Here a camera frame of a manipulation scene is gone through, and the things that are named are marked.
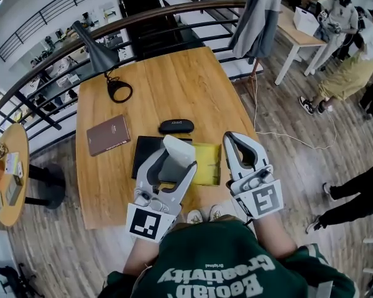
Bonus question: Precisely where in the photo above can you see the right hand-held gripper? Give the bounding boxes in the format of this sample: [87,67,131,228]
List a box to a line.
[223,131,283,220]

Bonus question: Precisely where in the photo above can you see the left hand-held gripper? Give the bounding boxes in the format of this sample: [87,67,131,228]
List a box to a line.
[126,149,198,245]

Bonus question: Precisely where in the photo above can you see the small white rectangular object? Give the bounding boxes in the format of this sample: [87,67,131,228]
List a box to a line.
[163,134,196,169]

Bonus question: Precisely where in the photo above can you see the black box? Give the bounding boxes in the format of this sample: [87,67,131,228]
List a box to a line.
[131,135,222,186]

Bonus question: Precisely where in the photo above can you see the person's right forearm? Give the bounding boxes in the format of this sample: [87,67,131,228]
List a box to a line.
[253,212,298,261]

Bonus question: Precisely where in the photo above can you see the person's left forearm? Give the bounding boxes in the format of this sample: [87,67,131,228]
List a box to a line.
[124,238,161,276]

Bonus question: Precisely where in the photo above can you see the white cardboard box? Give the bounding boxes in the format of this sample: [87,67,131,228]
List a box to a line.
[293,6,321,38]

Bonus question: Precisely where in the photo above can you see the white printed box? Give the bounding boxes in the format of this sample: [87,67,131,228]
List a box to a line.
[4,152,21,177]

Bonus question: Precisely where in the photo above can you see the person's left shoe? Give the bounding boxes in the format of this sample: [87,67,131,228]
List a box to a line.
[186,209,203,225]

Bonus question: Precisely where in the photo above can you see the person's shoe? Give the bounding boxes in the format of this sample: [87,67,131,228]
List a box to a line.
[186,209,203,225]
[209,205,224,222]

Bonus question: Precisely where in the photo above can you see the black glasses case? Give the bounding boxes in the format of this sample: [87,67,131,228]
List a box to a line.
[158,119,195,135]

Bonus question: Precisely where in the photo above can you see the person's right shoe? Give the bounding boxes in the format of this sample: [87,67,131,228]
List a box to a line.
[209,205,224,222]

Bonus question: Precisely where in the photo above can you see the brown notebook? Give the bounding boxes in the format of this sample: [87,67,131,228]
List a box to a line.
[86,114,131,157]

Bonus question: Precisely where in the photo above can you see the wooden coat stand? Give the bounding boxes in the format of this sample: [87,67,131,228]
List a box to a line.
[251,57,262,102]

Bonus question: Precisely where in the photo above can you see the person's green printed shirt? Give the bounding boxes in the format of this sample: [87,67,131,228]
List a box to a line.
[98,215,360,298]

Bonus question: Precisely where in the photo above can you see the wooden desk white legs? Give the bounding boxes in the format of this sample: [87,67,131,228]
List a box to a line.
[273,4,329,86]

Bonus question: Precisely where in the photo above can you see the grey hanging jacket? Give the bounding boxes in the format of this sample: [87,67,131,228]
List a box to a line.
[228,0,283,60]

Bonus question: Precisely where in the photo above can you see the black desk lamp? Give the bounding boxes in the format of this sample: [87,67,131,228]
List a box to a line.
[71,20,134,103]

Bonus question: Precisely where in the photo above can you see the round wooden table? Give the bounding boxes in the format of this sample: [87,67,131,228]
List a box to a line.
[0,122,66,228]

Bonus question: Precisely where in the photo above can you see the black railing wooden handrail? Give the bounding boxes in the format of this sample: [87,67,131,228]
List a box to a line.
[0,0,249,147]

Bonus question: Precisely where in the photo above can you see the black drone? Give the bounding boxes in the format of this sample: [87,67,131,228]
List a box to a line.
[0,261,37,295]

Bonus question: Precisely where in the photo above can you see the black metal balcony railing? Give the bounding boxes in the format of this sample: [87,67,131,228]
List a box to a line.
[0,0,111,63]

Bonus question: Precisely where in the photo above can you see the white floor cable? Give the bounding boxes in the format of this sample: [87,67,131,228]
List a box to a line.
[252,73,338,151]

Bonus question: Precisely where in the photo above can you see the black lamp cable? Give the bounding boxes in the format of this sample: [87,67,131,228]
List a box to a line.
[104,69,122,88]

